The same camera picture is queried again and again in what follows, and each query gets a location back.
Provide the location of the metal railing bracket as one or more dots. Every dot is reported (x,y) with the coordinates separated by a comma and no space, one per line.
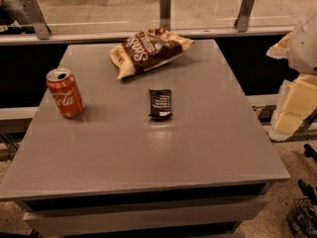
(164,13)
(244,15)
(41,29)

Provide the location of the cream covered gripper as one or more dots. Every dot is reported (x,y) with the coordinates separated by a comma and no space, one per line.
(305,49)

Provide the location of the red coca-cola can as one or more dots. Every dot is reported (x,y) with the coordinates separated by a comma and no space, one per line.
(66,95)

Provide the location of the brown white chip bag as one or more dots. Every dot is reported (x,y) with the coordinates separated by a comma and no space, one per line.
(147,50)

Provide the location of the black rxbar chocolate bar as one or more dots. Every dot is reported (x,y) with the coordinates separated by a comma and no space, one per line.
(160,104)

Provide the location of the middle metal railing bracket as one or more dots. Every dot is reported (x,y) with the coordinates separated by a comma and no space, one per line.
(164,13)

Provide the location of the black wire basket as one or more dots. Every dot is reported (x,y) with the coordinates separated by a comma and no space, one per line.
(301,219)

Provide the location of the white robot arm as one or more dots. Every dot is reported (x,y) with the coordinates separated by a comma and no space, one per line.
(307,24)

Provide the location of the grey table drawer unit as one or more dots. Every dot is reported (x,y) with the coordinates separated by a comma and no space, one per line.
(225,213)

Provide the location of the left metal railing bracket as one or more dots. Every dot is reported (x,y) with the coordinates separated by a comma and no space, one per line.
(41,29)

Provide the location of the person sitting in background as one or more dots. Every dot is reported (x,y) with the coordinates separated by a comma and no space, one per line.
(16,11)

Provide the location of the right metal railing bracket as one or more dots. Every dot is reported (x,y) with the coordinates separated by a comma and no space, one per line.
(244,15)

